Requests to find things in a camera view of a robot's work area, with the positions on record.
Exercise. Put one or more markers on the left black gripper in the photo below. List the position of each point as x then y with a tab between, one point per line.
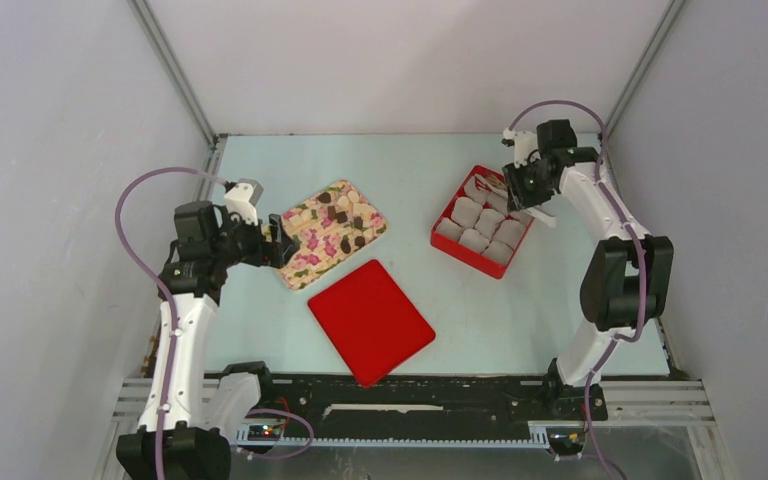
266	253

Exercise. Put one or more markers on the red box lid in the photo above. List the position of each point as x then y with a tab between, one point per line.
371	323

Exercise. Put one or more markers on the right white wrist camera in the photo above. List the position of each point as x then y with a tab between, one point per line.
523	143

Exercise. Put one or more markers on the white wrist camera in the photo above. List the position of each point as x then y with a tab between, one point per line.
241	197
523	143

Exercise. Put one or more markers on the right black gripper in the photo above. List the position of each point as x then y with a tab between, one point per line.
518	196

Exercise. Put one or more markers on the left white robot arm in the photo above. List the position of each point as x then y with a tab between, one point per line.
179	434

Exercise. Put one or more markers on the white handled metal tongs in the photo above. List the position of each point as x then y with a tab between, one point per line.
497	198

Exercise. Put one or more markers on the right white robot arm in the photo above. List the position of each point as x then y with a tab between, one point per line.
626	282

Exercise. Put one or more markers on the red chocolate box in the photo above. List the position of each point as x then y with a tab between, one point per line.
476	227

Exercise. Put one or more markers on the floral pattern tray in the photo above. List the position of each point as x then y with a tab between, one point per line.
339	211

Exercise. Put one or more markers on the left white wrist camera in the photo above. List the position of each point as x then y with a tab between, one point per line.
241	197

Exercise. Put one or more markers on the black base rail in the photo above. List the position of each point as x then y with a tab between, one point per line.
436	410

